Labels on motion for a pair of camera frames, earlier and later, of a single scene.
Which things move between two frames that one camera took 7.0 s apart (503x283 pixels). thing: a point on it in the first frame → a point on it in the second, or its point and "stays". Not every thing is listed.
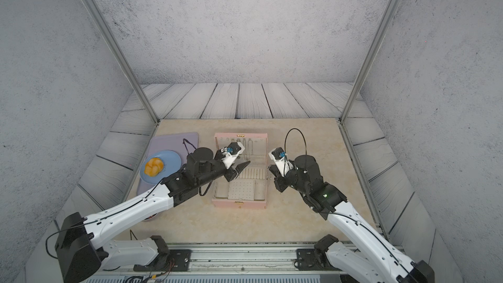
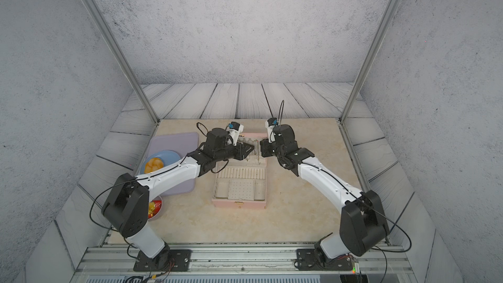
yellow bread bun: x=153 y=167 stays
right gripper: x=281 y=185 → x=265 y=147
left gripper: x=232 y=174 → x=240 y=150
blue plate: x=171 y=162 stays
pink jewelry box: x=249 y=189 stays
